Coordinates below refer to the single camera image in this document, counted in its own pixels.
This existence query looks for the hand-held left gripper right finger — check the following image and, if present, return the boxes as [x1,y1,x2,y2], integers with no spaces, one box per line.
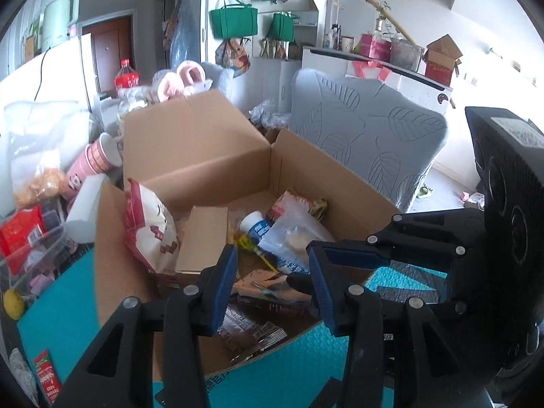
[307,240,473,408]

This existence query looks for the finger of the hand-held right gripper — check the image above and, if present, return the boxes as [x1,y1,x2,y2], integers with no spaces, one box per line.
[287,263,488,332]
[336,211,488,273]

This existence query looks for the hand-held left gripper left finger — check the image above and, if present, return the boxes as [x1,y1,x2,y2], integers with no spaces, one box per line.
[53,242,239,408]

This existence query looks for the brown snack packet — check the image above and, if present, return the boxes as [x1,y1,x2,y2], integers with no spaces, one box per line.
[232,270,316,316]

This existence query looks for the silver purple snack packet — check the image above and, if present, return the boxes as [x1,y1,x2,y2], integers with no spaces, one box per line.
[219,306,288,354]

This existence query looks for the tan paper box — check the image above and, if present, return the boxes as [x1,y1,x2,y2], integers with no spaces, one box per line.
[175,206,229,275]

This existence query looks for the clear zip bag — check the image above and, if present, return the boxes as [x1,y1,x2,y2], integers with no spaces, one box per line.
[259,194,336,273]

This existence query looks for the blue tablet tube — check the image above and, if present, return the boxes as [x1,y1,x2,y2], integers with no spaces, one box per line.
[239,211,281,244]

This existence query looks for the brown cardboard box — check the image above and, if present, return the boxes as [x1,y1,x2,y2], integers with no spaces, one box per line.
[94,89,402,385]

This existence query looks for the red yellow snack packet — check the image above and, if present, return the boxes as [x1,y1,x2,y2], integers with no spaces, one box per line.
[268,188,329,222]

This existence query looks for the grey covered chair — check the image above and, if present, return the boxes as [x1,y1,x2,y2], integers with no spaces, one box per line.
[289,68,449,214]
[200,62,235,103]

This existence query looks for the teal printed mat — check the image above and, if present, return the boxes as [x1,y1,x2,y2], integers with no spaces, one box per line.
[17,246,451,408]

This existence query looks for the crumpled clear plastic bags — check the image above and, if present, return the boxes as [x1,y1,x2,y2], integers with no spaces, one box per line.
[249,100,292,131]

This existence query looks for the open cardboard carton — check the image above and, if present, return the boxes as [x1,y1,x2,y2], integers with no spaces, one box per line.
[424,34,463,87]

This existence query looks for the pink paper cups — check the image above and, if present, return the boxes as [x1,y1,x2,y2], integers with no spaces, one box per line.
[59,133,124,200]

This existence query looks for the clear plastic bin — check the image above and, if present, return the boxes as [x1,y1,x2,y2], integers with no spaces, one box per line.
[0,204,78,299]

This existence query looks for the red sachet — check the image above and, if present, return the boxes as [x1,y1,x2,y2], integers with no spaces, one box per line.
[33,350,65,405]

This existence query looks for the grey storage container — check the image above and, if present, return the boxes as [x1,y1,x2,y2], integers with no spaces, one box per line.
[390,38,425,71]

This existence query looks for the pink fluffy slipper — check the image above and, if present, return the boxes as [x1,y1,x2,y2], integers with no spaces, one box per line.
[154,72,186,103]
[176,60,207,91]

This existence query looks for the large red packet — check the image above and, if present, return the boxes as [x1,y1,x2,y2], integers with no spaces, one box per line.
[0,210,48,275]

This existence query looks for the pink gift box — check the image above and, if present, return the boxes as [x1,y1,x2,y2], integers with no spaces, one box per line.
[355,33,394,63]

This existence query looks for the yellow lemon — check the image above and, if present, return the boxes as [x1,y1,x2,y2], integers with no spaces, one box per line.
[2,289,26,320]

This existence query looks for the clear bag of chips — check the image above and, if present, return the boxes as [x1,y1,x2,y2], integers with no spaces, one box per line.
[0,101,92,210]

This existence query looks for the red cola bottle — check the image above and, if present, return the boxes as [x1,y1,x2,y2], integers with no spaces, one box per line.
[115,58,140,94]

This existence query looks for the patterned shopping bag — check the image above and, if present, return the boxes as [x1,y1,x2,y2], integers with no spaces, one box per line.
[215,37,252,78]

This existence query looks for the tall glass bottle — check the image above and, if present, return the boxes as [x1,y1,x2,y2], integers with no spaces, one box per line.
[331,0,343,50]

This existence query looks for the bamboo pole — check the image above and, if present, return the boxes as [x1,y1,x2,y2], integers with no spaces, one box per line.
[327,0,458,109]

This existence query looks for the blue plastic bag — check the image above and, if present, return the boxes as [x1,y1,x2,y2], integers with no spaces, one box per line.
[170,0,200,69]

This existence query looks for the brown door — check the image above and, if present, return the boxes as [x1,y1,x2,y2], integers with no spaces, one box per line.
[83,15,132,94]

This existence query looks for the large green tote bag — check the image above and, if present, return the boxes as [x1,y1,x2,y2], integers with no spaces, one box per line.
[209,0,259,39]

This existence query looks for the white fridge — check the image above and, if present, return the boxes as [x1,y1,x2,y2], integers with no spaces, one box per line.
[0,34,95,112]

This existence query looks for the mint green kettle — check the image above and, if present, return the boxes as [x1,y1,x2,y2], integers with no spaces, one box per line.
[42,0,81,52]

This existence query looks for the black power cable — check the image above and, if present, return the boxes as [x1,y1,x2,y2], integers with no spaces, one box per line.
[34,47,54,103]

